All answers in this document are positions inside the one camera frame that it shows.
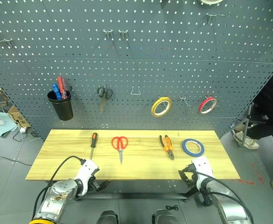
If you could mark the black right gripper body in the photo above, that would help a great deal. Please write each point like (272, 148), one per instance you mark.
(190, 171)

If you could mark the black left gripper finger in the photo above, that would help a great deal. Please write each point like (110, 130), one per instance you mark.
(101, 187)
(105, 182)

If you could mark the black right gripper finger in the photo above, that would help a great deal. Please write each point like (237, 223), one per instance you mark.
(190, 184)
(182, 175)

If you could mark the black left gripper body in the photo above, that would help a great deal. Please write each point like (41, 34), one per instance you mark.
(93, 184)

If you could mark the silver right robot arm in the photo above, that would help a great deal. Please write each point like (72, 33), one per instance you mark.
(227, 203)

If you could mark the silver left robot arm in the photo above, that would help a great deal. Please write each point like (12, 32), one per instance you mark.
(57, 198)

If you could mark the blue tape roll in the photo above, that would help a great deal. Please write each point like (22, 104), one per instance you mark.
(184, 147)

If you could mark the dark rounded shape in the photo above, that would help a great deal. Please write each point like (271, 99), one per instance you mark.
(165, 217)
(107, 217)

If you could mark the red tape roll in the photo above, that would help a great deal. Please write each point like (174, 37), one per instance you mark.
(202, 106)

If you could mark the yellow tape roll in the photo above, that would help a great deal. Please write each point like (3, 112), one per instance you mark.
(154, 109)

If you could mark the small metal peg hook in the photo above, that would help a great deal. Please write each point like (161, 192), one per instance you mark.
(184, 100)

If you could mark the black metal chair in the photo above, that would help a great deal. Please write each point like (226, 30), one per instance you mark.
(250, 119)

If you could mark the black cup holder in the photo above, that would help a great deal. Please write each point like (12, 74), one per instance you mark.
(61, 109)

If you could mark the white power adapter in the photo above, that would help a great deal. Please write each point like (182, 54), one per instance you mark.
(22, 130)

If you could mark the person in black clothes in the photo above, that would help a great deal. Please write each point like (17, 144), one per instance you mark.
(269, 112)

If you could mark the brown cardboard box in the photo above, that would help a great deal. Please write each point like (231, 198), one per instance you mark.
(19, 115)

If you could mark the grey perforated pegboard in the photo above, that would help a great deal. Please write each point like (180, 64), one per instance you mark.
(136, 65)

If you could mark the metal double peg hook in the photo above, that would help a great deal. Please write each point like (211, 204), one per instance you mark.
(123, 34)
(108, 33)

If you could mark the long metal peg hook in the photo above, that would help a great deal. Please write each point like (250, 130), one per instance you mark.
(2, 42)
(214, 16)

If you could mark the white tape roll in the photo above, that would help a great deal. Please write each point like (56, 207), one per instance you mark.
(211, 1)

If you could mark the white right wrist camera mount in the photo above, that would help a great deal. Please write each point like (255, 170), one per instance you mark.
(202, 169)

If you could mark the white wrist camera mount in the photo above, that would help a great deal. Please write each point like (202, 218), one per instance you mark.
(202, 169)
(87, 170)

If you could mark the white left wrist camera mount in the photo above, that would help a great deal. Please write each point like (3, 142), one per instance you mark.
(87, 170)

